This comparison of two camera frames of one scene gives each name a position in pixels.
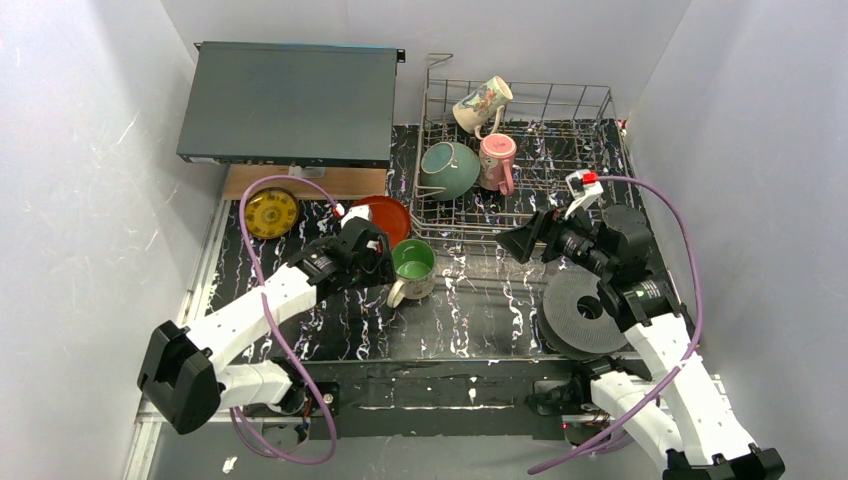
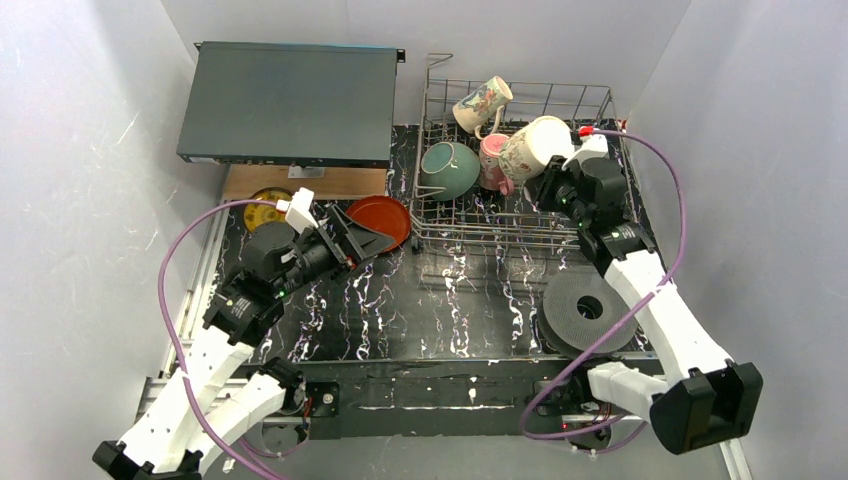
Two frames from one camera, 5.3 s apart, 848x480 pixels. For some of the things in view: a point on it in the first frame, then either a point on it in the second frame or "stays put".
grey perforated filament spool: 565,329 stays put
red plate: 390,214 stays put
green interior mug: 414,262 -> 526,153
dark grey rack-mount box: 290,104 stays put
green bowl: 449,165 stays put
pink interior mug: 496,168 stays put
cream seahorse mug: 481,103 stays put
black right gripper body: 542,231 -> 548,192
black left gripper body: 379,253 -> 337,234
